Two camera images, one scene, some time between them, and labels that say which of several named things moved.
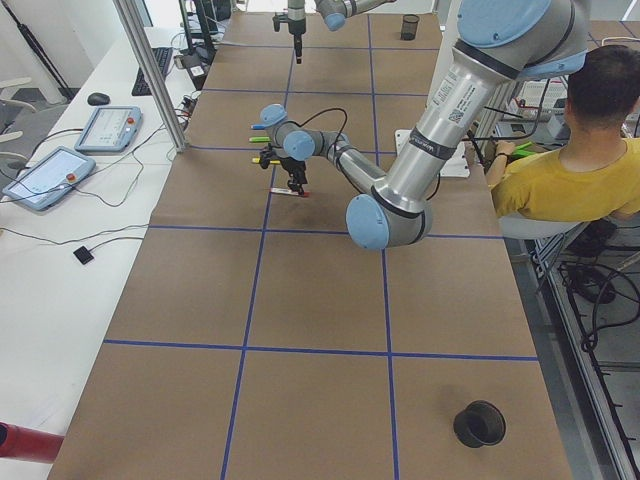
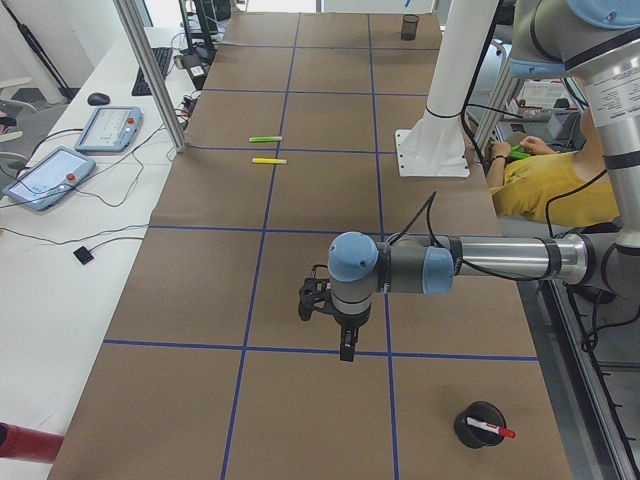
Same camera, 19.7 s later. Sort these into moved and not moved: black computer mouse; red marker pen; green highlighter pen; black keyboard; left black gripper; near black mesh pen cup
Moved: left black gripper; red marker pen
Not moved: near black mesh pen cup; black keyboard; black computer mouse; green highlighter pen
